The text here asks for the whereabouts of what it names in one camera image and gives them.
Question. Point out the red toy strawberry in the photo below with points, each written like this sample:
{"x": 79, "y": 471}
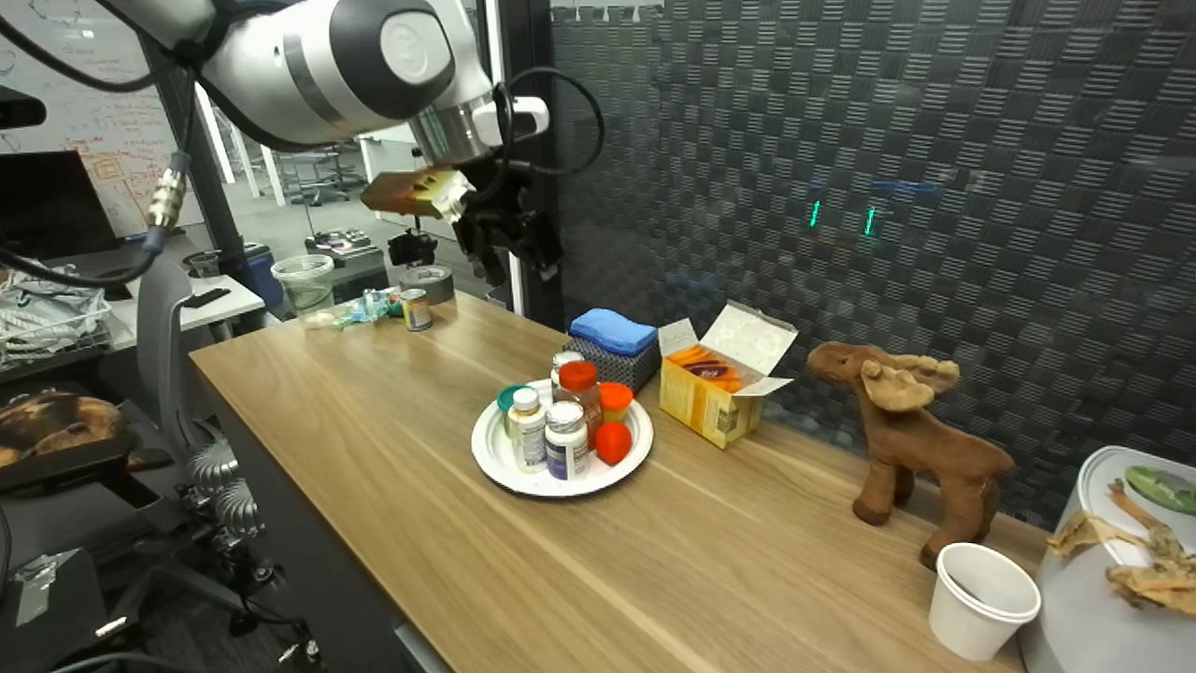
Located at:
{"x": 611, "y": 443}

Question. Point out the clear plastic cup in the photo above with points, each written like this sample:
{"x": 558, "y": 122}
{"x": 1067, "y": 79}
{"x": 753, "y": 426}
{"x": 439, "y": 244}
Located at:
{"x": 302, "y": 282}

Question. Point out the grey cloth pile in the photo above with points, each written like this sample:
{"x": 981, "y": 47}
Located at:
{"x": 51, "y": 321}

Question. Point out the white paper plate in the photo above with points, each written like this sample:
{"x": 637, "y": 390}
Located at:
{"x": 489, "y": 453}

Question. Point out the crumpled green blue plastic packaging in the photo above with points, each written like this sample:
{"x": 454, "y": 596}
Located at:
{"x": 358, "y": 310}

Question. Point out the brown plush moose toy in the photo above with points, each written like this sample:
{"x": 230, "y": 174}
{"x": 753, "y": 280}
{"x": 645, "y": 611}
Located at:
{"x": 929, "y": 453}

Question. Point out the blue box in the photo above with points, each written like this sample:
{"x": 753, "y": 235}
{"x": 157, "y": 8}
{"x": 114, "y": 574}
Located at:
{"x": 621, "y": 372}

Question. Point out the yellow orange cardboard box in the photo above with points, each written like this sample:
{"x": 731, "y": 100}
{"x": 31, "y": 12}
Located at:
{"x": 715, "y": 393}

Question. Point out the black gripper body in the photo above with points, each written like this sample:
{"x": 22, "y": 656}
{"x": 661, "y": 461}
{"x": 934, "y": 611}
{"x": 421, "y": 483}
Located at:
{"x": 498, "y": 208}

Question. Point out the yellow tub with teal lid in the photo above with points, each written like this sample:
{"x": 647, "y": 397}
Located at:
{"x": 505, "y": 397}

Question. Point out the grey stand post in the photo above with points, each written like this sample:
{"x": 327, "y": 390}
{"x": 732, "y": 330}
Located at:
{"x": 157, "y": 377}

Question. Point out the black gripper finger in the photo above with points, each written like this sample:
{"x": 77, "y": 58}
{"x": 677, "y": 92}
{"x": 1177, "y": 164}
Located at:
{"x": 544, "y": 260}
{"x": 502, "y": 262}

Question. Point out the black monitor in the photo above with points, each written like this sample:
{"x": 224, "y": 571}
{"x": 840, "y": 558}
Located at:
{"x": 51, "y": 208}

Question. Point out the white paper cup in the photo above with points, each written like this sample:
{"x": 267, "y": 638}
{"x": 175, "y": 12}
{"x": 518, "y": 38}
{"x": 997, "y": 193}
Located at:
{"x": 981, "y": 604}

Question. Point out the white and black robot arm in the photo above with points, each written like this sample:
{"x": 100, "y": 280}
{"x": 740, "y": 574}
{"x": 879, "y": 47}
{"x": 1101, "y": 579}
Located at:
{"x": 336, "y": 60}

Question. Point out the blue sponge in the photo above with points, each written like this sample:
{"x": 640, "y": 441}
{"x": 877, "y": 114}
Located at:
{"x": 613, "y": 330}

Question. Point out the yellow tub with orange lid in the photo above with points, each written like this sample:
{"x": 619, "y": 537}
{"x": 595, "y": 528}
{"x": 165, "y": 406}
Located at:
{"x": 613, "y": 397}

